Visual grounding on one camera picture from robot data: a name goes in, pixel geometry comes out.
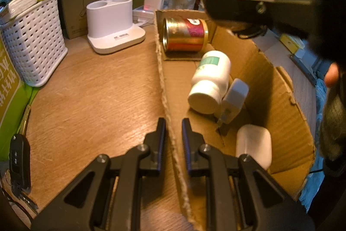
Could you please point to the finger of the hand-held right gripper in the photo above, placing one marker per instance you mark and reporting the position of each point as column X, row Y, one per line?
column 238, row 6

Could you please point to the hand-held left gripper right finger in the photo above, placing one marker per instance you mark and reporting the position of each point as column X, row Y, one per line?
column 186, row 144

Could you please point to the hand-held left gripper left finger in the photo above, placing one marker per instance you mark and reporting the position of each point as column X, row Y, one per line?
column 161, row 144

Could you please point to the red and gold tin can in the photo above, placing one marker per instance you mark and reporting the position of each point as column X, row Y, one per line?
column 186, row 36

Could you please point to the white earbuds case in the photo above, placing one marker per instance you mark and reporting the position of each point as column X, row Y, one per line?
column 254, row 144

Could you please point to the white charger adapter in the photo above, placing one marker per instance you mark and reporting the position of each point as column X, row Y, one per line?
column 235, row 95

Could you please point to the white bottle with green label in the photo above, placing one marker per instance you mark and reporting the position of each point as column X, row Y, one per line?
column 210, row 76

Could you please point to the brown cardboard box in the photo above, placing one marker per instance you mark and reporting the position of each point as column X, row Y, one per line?
column 273, row 90

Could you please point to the person's right forearm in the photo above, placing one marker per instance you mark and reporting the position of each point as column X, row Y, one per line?
column 335, row 125

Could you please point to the person's right hand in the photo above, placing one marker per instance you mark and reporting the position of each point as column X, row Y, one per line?
column 332, row 76

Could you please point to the yellow tissue box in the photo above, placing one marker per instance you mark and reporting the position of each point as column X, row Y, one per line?
column 290, row 43

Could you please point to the teal printed blanket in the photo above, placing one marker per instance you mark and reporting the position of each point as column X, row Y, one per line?
column 321, row 95

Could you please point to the white flat box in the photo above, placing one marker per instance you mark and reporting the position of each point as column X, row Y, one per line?
column 140, row 13

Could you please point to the white desk lamp base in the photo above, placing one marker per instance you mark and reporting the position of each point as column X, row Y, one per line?
column 110, row 20

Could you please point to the brass key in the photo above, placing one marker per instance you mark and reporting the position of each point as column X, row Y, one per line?
column 25, row 120

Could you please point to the black car key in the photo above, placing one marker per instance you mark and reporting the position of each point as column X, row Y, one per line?
column 19, row 160

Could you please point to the green printed bag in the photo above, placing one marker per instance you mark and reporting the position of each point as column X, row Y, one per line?
column 10, row 101

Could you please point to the white plastic basket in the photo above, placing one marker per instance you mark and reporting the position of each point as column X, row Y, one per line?
column 35, row 41

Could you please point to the white packet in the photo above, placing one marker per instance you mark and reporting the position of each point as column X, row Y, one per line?
column 19, row 5

